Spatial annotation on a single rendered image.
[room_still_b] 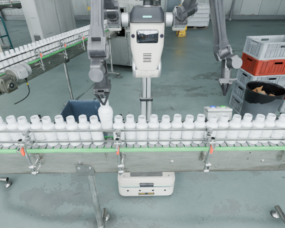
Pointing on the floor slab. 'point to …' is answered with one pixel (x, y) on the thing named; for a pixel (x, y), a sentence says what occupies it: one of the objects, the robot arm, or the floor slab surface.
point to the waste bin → (262, 98)
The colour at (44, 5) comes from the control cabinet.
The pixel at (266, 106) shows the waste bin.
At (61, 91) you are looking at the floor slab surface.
